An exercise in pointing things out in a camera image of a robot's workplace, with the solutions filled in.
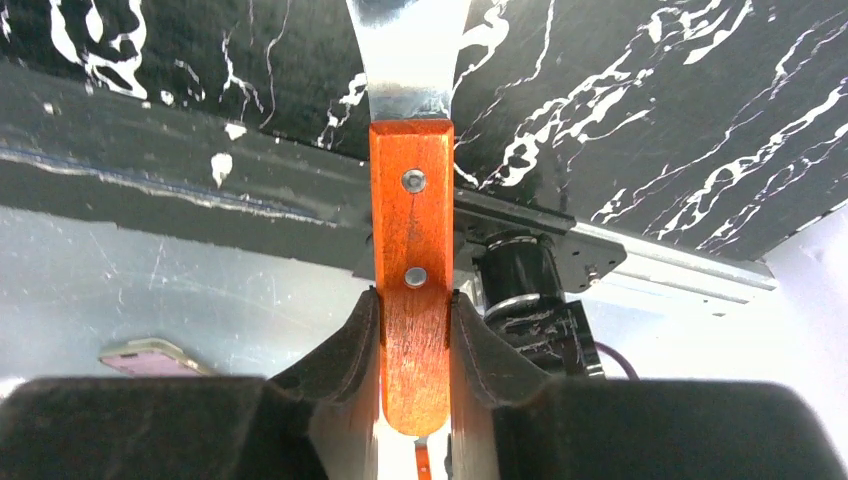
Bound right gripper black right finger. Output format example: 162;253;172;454
450;292;847;479

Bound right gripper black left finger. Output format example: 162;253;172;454
1;289;380;479

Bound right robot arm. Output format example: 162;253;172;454
1;232;847;479

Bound pink phone on floor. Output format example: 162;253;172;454
98;338;216;377

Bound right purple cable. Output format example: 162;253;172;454
594;341;641;382

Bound aluminium frame rail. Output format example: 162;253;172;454
572;220;778;313

